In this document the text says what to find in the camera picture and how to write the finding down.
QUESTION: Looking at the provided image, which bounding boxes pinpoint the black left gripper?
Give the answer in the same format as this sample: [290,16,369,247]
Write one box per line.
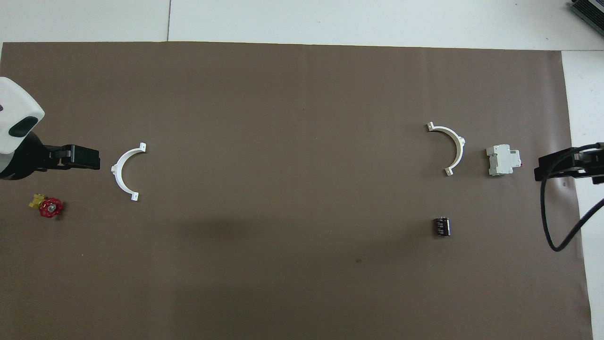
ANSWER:
[0,134,101,181]

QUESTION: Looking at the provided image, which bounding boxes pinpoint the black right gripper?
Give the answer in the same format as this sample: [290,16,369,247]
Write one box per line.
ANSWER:
[535,142,604,185]

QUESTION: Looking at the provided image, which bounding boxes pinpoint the white half pipe clamp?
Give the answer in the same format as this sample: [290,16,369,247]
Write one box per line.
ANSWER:
[427,122,467,177]
[111,142,147,203]

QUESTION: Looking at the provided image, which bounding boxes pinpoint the white circuit breaker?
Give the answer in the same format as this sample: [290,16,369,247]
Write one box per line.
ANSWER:
[486,144,522,177]

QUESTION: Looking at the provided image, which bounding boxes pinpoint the grey ridged device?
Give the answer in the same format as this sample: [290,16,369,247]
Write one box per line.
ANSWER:
[569,0,604,34]

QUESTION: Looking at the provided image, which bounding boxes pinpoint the brown table mat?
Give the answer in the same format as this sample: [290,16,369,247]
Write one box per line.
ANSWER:
[0,42,594,340]

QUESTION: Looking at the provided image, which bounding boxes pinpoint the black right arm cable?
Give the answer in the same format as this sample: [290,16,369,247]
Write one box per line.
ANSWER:
[541,144,604,252]

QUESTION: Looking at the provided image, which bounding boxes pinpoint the red handle brass valve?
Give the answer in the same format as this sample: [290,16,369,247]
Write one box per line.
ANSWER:
[29,193,63,219]

